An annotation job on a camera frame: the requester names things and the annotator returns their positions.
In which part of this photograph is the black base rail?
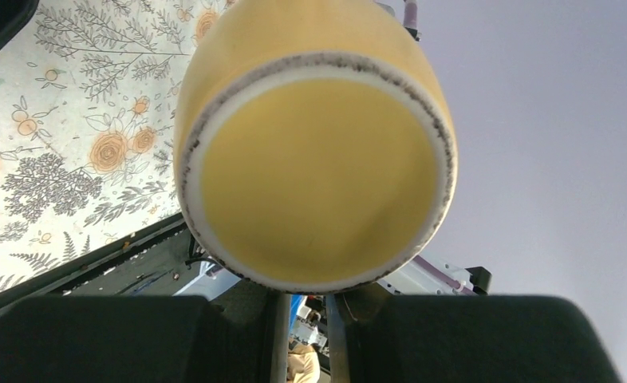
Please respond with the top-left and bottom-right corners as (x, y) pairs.
(0, 212), (272, 331)

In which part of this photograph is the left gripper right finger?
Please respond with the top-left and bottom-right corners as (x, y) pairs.
(328, 293), (620, 382)

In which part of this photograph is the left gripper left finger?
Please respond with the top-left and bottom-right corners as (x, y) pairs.
(0, 296), (286, 382)

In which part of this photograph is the floral tablecloth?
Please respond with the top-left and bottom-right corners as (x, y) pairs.
(0, 0), (231, 293)

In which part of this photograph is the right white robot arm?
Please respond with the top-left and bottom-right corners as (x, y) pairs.
(176, 254), (486, 300)

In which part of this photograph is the yellow mug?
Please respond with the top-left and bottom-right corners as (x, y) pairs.
(173, 1), (458, 294)

